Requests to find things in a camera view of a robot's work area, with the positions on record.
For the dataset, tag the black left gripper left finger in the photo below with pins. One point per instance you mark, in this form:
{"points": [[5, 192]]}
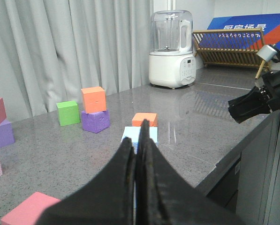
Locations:
{"points": [[106, 200]]}

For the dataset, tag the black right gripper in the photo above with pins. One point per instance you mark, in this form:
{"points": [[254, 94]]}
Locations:
{"points": [[253, 103]]}

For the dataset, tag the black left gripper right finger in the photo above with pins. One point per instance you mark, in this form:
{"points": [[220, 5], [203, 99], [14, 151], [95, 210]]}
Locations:
{"points": [[163, 197]]}

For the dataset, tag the smooth light blue foam block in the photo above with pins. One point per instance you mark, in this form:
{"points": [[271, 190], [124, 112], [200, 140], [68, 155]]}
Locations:
{"points": [[133, 134]]}

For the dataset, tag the wooden dish rack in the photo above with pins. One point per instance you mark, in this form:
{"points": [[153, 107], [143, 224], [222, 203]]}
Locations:
{"points": [[231, 47]]}

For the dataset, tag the right purple foam block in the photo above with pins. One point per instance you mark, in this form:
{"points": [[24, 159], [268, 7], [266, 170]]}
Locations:
{"points": [[95, 122]]}

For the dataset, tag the purple foam block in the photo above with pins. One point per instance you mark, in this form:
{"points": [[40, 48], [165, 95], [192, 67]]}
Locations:
{"points": [[6, 133], [95, 122]]}

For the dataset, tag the damaged orange foam block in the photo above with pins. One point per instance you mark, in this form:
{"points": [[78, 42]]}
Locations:
{"points": [[141, 116]]}

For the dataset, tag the grey cabinet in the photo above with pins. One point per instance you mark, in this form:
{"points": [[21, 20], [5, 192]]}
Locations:
{"points": [[246, 187]]}

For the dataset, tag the large red foam block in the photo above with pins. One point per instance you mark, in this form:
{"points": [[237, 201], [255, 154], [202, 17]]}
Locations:
{"points": [[28, 212]]}

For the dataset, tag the white blender appliance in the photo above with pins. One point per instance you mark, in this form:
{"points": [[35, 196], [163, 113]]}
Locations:
{"points": [[172, 63]]}

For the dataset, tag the green foam block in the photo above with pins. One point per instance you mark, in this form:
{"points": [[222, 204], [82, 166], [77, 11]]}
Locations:
{"points": [[68, 113]]}

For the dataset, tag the orange stacked foam block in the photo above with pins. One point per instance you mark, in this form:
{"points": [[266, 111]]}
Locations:
{"points": [[94, 99]]}

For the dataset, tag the left purple foam block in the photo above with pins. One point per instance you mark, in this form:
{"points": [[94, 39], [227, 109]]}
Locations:
{"points": [[6, 133]]}

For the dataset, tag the grey curtain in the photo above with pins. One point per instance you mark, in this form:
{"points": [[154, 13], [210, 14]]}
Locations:
{"points": [[51, 49]]}

